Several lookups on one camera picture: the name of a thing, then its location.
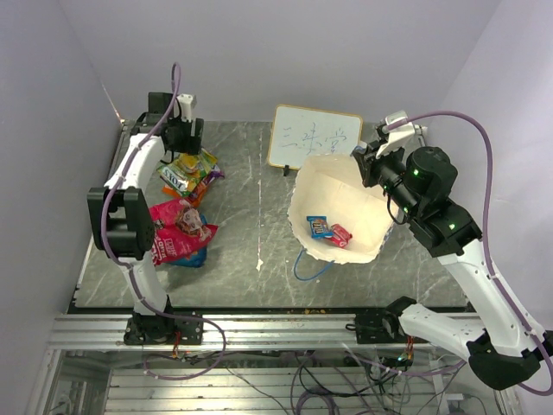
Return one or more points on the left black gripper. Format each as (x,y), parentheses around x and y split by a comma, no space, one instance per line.
(193,143)

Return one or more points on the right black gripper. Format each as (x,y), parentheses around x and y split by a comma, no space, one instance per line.
(368,163)

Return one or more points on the yellow green snack packet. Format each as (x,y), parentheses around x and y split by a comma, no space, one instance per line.
(186,171)

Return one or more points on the blue checkered paper bag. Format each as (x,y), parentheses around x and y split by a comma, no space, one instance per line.
(330,187)

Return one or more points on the orange snack packet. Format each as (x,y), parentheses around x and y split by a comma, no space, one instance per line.
(194,198)

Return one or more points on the small red candy packet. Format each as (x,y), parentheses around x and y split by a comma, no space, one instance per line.
(340,236)

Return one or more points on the brown m&m packet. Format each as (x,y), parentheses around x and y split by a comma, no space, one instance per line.
(319,228)

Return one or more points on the red snack packet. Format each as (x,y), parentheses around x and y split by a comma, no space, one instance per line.
(180,231)

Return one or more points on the blue candy packet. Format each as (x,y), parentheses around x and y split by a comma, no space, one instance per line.
(195,260)

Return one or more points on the purple snack packet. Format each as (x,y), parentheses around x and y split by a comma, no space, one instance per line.
(215,173)

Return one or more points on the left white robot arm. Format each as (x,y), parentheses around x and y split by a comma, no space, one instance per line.
(122,226)

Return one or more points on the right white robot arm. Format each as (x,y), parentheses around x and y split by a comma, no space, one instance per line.
(506,348)

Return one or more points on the small whiteboard on stand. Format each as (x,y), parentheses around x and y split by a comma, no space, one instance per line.
(299,132)

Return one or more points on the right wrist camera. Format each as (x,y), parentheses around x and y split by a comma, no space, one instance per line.
(394,132)

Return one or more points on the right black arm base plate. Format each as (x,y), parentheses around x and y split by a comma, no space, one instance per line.
(369,329)

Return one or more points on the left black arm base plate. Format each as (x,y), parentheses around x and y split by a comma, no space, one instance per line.
(158,330)

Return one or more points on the aluminium mounting rail frame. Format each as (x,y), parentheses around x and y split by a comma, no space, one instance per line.
(253,362)

